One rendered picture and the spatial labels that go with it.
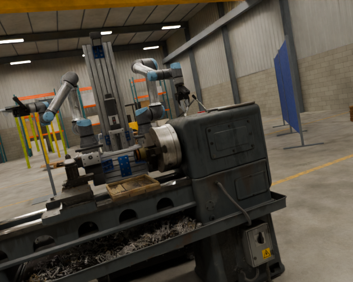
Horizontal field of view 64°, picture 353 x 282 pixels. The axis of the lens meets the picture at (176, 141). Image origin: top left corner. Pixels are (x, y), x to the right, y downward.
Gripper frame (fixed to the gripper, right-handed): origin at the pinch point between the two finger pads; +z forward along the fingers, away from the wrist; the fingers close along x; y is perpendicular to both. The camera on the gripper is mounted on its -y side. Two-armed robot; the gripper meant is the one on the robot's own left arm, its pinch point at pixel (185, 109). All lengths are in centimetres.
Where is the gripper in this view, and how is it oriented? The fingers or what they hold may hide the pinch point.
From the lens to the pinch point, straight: 211.8
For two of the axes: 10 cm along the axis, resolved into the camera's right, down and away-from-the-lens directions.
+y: -3.4, -0.3, 9.4
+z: 2.0, 9.7, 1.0
